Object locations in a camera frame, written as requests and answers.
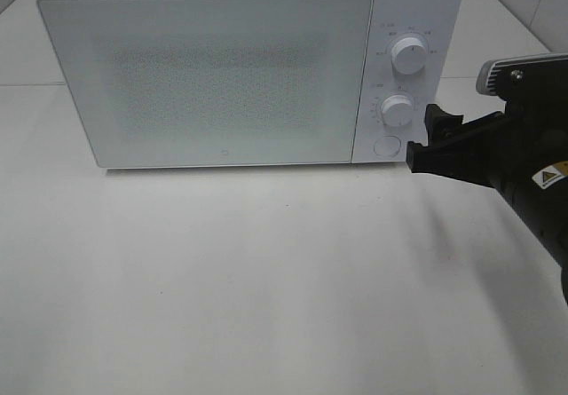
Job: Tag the white timer knob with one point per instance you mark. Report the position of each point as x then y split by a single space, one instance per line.
397 110

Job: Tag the white power knob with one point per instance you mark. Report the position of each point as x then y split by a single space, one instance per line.
408 54

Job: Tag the round door release button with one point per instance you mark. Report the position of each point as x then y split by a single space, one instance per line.
387 146

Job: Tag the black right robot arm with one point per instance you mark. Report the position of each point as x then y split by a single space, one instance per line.
552 234

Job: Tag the white microwave oven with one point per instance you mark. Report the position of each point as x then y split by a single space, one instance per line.
434 21

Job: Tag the white microwave door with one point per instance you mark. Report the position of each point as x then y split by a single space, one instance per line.
201 83

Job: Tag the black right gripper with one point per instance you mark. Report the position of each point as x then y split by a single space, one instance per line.
520 152

